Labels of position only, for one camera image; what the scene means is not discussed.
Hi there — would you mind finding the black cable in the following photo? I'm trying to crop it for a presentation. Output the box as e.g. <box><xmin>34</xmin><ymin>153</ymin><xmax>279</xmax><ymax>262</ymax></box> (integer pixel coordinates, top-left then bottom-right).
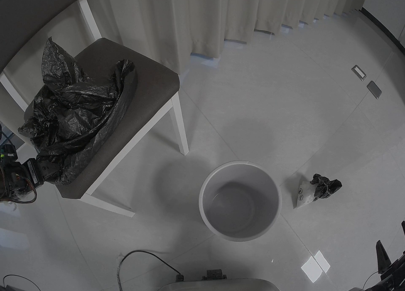
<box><xmin>116</xmin><ymin>250</ymin><xmax>185</xmax><ymax>291</ymax></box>

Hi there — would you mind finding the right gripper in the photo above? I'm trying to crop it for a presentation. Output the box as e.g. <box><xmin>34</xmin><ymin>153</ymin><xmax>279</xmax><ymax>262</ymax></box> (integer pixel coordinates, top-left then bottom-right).
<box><xmin>375</xmin><ymin>220</ymin><xmax>405</xmax><ymax>291</ymax></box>

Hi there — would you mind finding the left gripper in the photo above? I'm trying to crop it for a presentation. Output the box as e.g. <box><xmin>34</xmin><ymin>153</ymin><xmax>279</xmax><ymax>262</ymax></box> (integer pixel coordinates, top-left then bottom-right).
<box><xmin>25</xmin><ymin>157</ymin><xmax>47</xmax><ymax>189</ymax></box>

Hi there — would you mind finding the white trash bin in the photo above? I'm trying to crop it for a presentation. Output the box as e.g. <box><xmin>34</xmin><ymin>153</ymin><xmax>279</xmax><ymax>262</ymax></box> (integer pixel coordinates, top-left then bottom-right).
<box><xmin>199</xmin><ymin>161</ymin><xmax>282</xmax><ymax>242</ymax></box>

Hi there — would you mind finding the black plastic bag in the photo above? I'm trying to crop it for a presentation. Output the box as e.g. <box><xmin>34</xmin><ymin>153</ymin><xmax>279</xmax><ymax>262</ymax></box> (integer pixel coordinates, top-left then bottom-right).
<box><xmin>18</xmin><ymin>37</ymin><xmax>139</xmax><ymax>186</ymax></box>

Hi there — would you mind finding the white chair with grey seat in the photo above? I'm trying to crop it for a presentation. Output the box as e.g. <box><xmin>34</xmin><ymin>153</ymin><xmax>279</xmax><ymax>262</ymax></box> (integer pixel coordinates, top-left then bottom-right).
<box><xmin>0</xmin><ymin>0</ymin><xmax>189</xmax><ymax>218</ymax></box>

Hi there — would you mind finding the crumpled black plastic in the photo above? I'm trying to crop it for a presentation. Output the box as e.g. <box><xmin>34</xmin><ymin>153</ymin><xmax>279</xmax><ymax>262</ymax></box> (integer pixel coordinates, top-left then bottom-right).
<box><xmin>310</xmin><ymin>174</ymin><xmax>343</xmax><ymax>202</ymax></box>

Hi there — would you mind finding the clear printed wrapper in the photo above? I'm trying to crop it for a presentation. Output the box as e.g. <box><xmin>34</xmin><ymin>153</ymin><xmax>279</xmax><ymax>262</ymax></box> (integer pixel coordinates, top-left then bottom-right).
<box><xmin>293</xmin><ymin>180</ymin><xmax>318</xmax><ymax>211</ymax></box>

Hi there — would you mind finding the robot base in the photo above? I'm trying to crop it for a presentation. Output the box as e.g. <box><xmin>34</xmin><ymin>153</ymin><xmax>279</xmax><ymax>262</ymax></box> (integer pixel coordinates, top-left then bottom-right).
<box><xmin>157</xmin><ymin>269</ymin><xmax>280</xmax><ymax>291</ymax></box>

